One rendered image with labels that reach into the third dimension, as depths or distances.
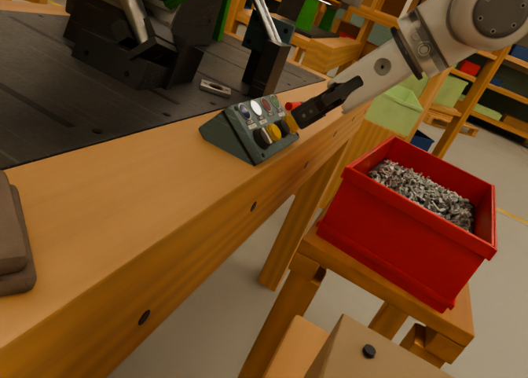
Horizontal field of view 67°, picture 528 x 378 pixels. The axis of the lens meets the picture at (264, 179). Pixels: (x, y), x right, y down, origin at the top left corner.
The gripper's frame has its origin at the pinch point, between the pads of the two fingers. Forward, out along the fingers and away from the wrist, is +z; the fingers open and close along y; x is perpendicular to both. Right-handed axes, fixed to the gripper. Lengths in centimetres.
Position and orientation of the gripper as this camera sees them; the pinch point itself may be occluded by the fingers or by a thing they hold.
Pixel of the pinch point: (308, 113)
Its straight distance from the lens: 59.0
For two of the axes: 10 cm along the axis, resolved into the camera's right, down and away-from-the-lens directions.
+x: -5.1, -8.6, -0.6
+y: 3.9, -2.9, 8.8
